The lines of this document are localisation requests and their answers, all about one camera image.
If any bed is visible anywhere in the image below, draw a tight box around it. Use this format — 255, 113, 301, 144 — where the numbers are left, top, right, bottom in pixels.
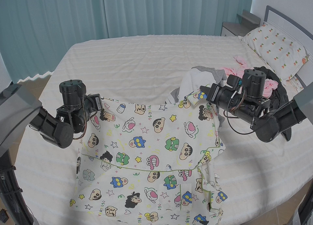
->
13, 5, 313, 225

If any blue-green curtain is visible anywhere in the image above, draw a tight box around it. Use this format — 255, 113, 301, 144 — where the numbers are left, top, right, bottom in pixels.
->
0, 0, 255, 83

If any grey bedside table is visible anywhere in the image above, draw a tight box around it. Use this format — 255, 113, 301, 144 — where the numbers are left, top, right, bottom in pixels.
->
221, 10, 261, 37

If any black cable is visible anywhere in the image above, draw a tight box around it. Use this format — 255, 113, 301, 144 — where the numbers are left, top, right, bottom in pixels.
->
72, 102, 88, 139
224, 110, 258, 135

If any grey and white garment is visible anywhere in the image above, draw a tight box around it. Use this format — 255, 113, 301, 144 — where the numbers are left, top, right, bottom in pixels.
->
169, 65, 228, 132

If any white printed pillow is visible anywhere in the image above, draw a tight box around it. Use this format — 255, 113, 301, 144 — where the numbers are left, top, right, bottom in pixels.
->
238, 22, 311, 87

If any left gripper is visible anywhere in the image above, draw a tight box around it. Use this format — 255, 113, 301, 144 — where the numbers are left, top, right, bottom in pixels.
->
84, 93, 104, 115

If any white printed pyjama top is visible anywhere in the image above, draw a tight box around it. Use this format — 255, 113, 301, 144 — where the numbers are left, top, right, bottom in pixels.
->
70, 91, 228, 225

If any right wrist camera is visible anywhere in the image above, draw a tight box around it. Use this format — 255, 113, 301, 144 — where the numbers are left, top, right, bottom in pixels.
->
226, 74, 243, 90

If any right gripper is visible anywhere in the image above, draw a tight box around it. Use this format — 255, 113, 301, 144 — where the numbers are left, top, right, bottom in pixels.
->
199, 83, 236, 109

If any black garment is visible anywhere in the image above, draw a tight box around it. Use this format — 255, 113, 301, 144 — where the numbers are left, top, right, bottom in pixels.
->
253, 66, 294, 142

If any pink garment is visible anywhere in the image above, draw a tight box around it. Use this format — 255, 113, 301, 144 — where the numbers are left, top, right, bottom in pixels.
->
221, 55, 280, 98

